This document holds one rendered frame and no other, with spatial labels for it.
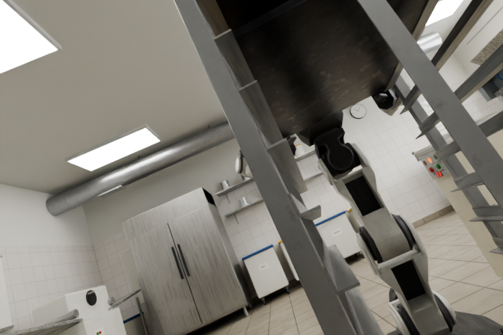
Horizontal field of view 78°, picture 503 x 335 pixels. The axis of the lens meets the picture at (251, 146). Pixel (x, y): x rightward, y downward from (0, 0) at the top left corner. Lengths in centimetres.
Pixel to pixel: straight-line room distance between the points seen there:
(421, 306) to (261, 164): 110
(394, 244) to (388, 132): 546
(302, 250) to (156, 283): 499
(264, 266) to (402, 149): 340
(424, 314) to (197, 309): 411
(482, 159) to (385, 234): 85
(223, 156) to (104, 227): 262
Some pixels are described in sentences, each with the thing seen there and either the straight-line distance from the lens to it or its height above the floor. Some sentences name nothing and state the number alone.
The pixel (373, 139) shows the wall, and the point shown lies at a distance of 651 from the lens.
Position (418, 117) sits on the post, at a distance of 108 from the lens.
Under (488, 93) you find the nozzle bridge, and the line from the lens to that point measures 276.
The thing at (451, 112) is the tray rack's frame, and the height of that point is 80.
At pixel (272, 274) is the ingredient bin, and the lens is 526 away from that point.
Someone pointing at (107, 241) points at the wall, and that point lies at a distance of 668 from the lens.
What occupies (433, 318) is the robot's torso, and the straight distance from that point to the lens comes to 144.
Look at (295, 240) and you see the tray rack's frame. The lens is 38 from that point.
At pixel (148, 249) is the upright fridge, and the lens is 536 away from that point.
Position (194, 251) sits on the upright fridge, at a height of 115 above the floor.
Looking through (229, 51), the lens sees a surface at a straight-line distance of 51.
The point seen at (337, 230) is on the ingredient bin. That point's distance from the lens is 533.
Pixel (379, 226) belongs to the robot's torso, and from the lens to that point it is 125.
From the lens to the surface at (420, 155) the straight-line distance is 225.
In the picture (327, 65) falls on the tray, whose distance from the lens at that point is 72.
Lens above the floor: 75
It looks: 17 degrees up
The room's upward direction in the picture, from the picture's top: 25 degrees counter-clockwise
